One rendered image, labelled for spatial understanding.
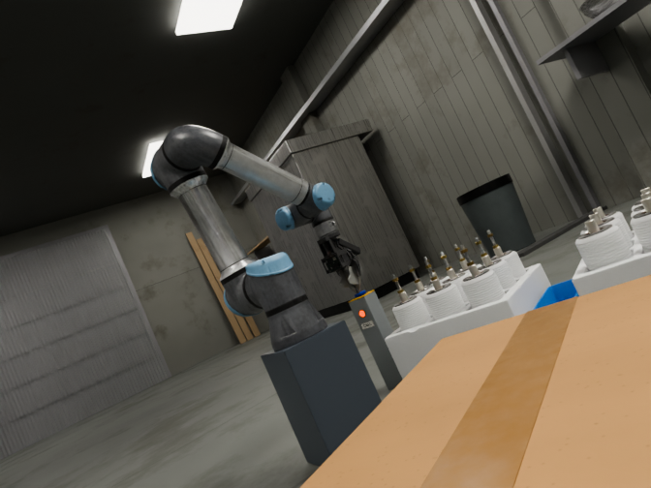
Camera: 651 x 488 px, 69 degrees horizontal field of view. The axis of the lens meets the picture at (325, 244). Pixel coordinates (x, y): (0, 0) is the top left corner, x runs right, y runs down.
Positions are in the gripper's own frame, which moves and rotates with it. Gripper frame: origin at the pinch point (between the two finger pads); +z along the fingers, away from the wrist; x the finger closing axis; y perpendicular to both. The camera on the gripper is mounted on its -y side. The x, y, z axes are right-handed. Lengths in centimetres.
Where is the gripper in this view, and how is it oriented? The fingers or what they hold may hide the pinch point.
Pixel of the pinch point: (357, 289)
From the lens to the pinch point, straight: 157.7
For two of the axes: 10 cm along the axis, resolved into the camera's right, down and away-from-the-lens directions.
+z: 4.2, 9.1, -0.7
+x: 7.1, -3.7, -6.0
